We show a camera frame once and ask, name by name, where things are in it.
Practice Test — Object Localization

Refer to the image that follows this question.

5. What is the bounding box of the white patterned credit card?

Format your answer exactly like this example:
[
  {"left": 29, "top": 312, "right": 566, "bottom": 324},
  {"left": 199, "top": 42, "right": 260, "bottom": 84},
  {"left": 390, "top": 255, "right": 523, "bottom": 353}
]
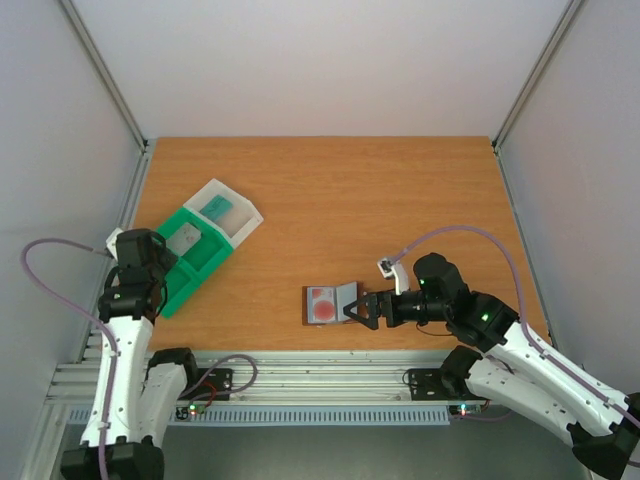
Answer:
[{"left": 166, "top": 222, "right": 202, "bottom": 256}]

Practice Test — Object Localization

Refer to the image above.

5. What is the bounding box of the red spotted card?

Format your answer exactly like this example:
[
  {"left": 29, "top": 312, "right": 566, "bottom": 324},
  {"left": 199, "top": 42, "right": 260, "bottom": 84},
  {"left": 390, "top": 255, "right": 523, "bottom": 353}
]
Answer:
[{"left": 307, "top": 286, "right": 338, "bottom": 324}]

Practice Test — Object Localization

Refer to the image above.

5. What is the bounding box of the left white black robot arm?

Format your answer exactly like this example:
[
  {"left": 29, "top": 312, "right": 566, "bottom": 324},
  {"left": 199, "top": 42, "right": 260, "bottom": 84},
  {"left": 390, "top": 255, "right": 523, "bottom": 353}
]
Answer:
[{"left": 60, "top": 229, "right": 202, "bottom": 479}]

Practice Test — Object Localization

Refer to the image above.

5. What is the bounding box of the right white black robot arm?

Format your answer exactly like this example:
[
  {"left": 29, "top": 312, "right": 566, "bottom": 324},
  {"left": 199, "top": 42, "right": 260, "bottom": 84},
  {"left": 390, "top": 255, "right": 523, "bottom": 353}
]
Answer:
[{"left": 343, "top": 253, "right": 639, "bottom": 479}]

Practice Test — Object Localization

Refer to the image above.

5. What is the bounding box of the teal card in bin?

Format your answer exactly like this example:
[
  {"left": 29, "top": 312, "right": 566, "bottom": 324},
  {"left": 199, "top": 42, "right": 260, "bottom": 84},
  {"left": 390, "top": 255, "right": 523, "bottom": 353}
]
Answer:
[{"left": 200, "top": 195, "right": 233, "bottom": 222}]

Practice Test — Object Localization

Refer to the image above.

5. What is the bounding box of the green plastic compartment tray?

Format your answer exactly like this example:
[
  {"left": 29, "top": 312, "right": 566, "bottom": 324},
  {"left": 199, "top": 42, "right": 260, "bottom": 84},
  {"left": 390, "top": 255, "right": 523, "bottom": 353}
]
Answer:
[{"left": 156, "top": 207, "right": 233, "bottom": 318}]

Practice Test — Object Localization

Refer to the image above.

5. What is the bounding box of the white translucent plastic bin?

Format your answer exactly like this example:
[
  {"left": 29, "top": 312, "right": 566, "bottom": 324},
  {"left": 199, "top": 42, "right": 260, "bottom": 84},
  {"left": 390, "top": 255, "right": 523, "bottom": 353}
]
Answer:
[{"left": 183, "top": 179, "right": 264, "bottom": 248}]

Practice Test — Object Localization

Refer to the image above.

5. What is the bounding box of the right controller board with leds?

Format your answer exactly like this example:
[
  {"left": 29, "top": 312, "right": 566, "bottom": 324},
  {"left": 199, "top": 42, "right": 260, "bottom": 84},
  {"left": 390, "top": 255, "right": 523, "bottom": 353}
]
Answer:
[{"left": 449, "top": 401, "right": 490, "bottom": 417}]

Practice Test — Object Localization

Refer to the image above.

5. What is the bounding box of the controller board with leds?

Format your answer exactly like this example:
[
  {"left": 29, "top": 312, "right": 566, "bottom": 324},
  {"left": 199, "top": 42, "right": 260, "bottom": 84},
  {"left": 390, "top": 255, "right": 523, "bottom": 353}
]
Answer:
[
  {"left": 174, "top": 404, "right": 207, "bottom": 421},
  {"left": 449, "top": 401, "right": 490, "bottom": 417}
]

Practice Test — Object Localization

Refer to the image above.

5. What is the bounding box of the left controller board with leds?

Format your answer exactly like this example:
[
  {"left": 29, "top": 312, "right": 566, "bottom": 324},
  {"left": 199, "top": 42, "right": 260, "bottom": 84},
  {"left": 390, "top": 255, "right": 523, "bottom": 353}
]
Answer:
[{"left": 174, "top": 404, "right": 207, "bottom": 421}]

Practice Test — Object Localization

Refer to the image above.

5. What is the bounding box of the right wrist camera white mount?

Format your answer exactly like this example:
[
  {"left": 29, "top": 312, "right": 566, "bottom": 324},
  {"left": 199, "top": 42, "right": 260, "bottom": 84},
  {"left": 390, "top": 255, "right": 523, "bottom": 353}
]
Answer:
[{"left": 377, "top": 258, "right": 410, "bottom": 295}]

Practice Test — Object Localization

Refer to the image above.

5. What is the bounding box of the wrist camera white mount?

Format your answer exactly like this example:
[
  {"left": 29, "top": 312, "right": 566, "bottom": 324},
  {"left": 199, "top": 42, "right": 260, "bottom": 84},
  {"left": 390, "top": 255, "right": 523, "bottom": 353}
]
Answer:
[
  {"left": 377, "top": 258, "right": 410, "bottom": 295},
  {"left": 106, "top": 227, "right": 124, "bottom": 261}
]

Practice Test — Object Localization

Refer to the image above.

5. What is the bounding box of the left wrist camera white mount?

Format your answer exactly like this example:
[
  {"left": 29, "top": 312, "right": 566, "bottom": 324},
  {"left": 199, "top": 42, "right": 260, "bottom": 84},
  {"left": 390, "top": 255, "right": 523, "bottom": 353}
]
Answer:
[{"left": 106, "top": 227, "right": 124, "bottom": 261}]

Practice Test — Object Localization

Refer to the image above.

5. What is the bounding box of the aluminium frame rail front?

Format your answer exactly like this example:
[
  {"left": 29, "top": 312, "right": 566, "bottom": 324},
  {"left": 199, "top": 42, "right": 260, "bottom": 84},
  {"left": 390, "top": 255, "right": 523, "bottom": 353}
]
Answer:
[{"left": 45, "top": 349, "right": 566, "bottom": 405}]

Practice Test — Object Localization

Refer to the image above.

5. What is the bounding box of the left aluminium corner post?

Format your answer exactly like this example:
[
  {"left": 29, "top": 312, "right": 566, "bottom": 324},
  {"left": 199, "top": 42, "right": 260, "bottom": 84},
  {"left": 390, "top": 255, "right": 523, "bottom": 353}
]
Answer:
[{"left": 57, "top": 0, "right": 151, "bottom": 154}]

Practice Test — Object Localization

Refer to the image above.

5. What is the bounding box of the aluminium corner post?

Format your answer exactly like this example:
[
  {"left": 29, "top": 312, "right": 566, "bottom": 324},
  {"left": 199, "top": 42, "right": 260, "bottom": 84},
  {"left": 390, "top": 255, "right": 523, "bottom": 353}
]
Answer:
[
  {"left": 57, "top": 0, "right": 151, "bottom": 154},
  {"left": 490, "top": 0, "right": 589, "bottom": 154}
]

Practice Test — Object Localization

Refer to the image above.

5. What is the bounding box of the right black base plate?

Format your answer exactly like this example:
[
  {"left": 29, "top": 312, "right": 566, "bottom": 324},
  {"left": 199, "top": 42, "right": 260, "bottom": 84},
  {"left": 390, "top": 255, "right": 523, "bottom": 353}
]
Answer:
[{"left": 402, "top": 368, "right": 485, "bottom": 402}]

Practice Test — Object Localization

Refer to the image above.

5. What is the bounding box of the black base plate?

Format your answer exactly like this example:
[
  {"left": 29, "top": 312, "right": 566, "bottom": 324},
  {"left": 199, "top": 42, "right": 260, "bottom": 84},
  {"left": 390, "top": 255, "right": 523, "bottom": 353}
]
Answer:
[
  {"left": 402, "top": 368, "right": 485, "bottom": 402},
  {"left": 180, "top": 368, "right": 233, "bottom": 402}
]

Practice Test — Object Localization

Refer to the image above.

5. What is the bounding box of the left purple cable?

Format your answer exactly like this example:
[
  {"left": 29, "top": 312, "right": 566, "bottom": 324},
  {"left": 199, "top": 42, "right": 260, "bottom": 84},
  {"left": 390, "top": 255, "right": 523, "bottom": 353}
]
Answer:
[{"left": 20, "top": 237, "right": 259, "bottom": 480}]

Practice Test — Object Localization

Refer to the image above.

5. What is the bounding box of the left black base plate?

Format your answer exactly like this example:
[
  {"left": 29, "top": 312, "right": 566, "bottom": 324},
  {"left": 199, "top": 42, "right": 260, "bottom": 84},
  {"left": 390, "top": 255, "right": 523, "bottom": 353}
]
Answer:
[{"left": 180, "top": 368, "right": 233, "bottom": 402}]

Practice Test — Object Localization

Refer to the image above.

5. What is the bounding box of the grey slotted cable duct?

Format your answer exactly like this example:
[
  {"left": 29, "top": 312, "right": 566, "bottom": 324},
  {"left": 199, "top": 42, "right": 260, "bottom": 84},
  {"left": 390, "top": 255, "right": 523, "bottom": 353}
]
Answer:
[{"left": 67, "top": 404, "right": 451, "bottom": 427}]

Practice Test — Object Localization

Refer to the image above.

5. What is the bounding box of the right aluminium corner post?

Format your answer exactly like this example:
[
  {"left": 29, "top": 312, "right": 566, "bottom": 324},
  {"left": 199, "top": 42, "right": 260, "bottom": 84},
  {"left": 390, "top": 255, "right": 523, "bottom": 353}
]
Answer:
[{"left": 490, "top": 0, "right": 589, "bottom": 154}]

